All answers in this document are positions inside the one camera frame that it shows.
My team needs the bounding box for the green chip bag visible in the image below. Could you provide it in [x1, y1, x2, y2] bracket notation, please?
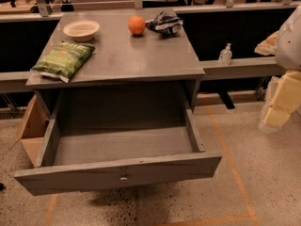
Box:
[32, 41, 95, 83]

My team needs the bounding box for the orange fruit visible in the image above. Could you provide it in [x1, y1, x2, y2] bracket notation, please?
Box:
[128, 16, 146, 35]

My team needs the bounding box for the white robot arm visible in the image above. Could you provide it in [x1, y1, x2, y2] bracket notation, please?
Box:
[255, 6, 301, 133]

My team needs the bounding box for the grey wall ledge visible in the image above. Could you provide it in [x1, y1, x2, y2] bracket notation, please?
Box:
[0, 56, 286, 93]

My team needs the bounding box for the beige paper bowl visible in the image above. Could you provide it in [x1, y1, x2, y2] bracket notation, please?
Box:
[63, 20, 100, 41]

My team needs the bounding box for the grey wooden cabinet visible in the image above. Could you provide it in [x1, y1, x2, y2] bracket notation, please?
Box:
[25, 7, 206, 127]

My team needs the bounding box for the brown cardboard box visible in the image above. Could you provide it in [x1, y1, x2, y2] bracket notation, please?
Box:
[10, 95, 49, 165]

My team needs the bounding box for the open grey top drawer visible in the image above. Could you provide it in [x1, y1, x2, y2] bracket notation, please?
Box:
[14, 97, 221, 196]

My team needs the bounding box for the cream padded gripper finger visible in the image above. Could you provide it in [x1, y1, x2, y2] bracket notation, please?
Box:
[259, 71, 301, 134]
[255, 31, 278, 56]

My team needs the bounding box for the round metal drawer knob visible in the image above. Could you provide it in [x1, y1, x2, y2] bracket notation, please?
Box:
[119, 176, 128, 184]

